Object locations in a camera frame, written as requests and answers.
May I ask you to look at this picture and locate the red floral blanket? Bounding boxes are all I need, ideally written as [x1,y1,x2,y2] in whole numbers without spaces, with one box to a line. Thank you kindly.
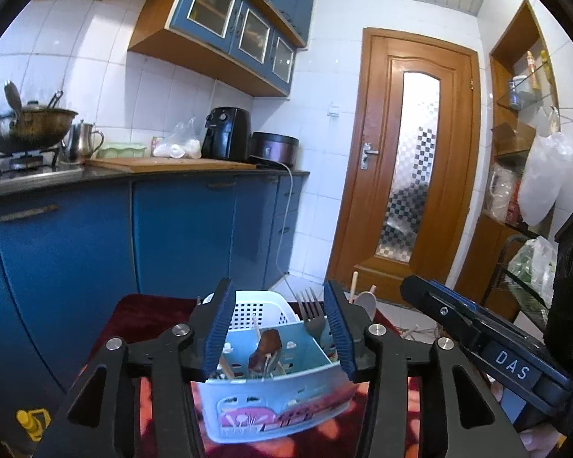
[83,293,426,458]

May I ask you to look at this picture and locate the metal ladle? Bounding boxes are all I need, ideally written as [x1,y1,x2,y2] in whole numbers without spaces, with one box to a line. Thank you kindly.
[4,81,26,122]

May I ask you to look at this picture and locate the white power cable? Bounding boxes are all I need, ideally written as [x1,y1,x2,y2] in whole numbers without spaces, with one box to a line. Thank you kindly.
[248,155,296,297]

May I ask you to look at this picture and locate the bag of vegetables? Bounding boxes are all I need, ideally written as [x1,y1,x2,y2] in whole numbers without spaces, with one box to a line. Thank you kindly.
[506,236,559,316]

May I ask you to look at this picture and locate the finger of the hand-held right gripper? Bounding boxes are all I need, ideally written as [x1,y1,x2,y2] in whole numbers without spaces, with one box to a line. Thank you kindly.
[432,282,540,344]
[400,276,488,358]

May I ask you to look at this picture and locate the person's right hand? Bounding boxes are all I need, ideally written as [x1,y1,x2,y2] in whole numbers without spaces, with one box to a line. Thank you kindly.
[520,430,563,456]

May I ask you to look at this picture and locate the wooden wall shelf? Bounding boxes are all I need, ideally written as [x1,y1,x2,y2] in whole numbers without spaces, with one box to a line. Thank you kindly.
[468,0,562,316]

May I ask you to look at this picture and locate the metal kettle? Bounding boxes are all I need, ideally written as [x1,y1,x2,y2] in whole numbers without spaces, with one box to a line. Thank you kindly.
[62,121,105,163]

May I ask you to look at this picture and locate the beige spoon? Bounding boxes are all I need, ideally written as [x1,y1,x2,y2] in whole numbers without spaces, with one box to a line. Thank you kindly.
[356,291,378,321]

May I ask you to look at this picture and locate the white plastic bag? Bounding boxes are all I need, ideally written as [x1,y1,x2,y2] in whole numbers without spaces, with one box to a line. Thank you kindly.
[518,107,573,227]

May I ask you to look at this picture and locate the wooden cutting board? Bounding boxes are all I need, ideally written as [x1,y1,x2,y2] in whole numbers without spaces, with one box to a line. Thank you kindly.
[83,156,257,171]

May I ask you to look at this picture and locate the black air fryer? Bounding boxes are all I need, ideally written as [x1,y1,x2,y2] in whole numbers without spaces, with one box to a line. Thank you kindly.
[201,107,251,162]

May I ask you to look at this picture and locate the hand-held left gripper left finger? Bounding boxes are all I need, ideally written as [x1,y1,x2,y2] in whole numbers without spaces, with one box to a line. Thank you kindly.
[33,278,236,458]

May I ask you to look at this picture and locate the large metal wok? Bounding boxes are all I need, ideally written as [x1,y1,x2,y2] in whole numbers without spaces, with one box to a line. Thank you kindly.
[0,107,79,153]

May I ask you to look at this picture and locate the black wire rack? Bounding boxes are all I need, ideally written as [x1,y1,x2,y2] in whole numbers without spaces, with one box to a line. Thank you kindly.
[482,234,555,325]

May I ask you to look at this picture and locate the light blue utensil box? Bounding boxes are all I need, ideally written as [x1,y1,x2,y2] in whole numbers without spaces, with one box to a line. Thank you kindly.
[191,290,356,444]

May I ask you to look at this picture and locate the yellow plastic container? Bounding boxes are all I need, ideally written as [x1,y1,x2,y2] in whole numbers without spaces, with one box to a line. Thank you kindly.
[16,409,52,440]

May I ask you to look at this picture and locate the silver fork slim handle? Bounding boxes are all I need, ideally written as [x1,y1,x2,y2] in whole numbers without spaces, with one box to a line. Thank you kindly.
[297,287,326,321]

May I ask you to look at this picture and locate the clear plastic bag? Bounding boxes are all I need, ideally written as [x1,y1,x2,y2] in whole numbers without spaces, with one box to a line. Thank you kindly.
[153,118,202,159]

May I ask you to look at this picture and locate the green tray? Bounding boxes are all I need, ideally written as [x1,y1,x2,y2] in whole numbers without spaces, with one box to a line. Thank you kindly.
[95,142,146,159]

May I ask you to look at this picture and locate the metal door handle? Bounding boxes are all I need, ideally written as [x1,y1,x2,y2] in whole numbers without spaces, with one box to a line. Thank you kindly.
[360,143,379,171]

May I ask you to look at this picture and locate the plastic food packets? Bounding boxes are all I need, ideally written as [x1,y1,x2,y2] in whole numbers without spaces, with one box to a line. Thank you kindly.
[487,164,523,225]

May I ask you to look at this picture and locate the wooden door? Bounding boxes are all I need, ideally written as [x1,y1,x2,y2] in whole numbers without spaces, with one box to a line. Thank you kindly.
[327,27,482,303]

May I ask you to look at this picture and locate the orange bottle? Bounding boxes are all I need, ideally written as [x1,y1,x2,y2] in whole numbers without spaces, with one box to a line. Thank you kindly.
[525,52,540,91]

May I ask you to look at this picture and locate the blue wall cabinet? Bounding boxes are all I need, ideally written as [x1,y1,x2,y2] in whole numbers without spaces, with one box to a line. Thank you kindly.
[126,0,316,98]

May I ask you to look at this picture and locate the glass jar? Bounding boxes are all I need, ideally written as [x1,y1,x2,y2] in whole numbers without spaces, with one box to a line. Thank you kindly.
[508,76,526,110]

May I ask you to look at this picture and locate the gas stove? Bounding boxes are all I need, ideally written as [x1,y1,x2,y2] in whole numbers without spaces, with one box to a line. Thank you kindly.
[0,145,84,177]

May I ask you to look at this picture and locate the dark rice cooker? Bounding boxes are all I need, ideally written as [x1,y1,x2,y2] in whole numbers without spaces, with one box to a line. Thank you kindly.
[248,131,301,168]

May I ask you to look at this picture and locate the blue kitchen base cabinet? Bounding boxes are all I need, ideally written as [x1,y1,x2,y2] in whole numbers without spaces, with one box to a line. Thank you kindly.
[0,167,311,421]

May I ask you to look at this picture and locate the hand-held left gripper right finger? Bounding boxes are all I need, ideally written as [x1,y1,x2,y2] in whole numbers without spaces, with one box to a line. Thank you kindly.
[324,279,523,458]

